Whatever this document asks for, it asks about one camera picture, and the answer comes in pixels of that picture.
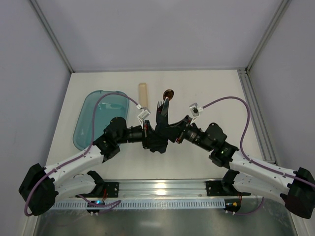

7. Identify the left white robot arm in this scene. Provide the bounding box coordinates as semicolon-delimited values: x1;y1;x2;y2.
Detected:
19;117;168;216

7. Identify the copper spoon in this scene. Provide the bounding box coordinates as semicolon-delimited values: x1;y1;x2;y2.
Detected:
162;89;174;101

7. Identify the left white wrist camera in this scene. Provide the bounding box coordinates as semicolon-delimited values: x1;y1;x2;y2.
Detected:
136;104;151;127

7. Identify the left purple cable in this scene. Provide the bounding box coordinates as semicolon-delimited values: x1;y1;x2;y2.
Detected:
24;92;142;217

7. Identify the aluminium frame post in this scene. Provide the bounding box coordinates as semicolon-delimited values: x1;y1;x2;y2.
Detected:
246;0;292;73
29;0;75;74

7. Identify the white slotted cable duct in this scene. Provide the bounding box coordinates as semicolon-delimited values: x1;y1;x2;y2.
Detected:
51;199;225;210

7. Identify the teal plastic basin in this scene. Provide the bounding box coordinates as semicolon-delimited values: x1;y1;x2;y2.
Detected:
73;90;129;150

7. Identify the aluminium front rail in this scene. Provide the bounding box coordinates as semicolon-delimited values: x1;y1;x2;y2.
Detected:
54;178;299;200

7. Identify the beige cutlery case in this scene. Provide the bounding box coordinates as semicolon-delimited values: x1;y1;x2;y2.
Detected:
138;83;149;108

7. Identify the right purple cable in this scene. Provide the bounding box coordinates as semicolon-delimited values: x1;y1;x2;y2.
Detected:
200;95;315;216

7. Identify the aluminium rail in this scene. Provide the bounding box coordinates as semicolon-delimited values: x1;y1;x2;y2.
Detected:
237;68;278;164
54;178;299;200

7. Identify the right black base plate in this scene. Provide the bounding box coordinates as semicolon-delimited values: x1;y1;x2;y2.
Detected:
205;180;251;197

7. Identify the right side aluminium rail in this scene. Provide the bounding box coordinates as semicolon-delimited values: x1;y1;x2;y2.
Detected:
237;68;278;164

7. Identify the black paper napkin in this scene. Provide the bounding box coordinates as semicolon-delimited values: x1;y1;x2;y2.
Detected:
155;112;169;141

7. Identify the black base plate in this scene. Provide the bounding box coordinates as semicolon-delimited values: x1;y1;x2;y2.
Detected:
85;181;120;198
205;180;251;197

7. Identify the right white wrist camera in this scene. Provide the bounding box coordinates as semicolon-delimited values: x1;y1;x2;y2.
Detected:
189;103;204;124

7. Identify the left aluminium frame post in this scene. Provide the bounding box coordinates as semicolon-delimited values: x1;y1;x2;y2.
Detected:
29;0;75;74

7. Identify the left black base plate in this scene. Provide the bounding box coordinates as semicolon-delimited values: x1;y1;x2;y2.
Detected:
85;181;120;198

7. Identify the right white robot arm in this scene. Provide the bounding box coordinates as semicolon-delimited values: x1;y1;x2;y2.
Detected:
166;116;315;219

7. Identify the iridescent fork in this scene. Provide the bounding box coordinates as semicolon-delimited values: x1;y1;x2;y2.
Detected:
157;101;164;114

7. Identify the purple cable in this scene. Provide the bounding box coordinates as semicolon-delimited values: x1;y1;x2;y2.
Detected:
24;92;142;217
200;95;315;216

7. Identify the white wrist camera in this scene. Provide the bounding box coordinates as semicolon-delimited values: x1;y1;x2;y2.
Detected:
189;103;204;124
136;104;151;127

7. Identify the right aluminium frame post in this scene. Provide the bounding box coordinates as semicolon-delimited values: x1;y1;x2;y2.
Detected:
246;0;292;73

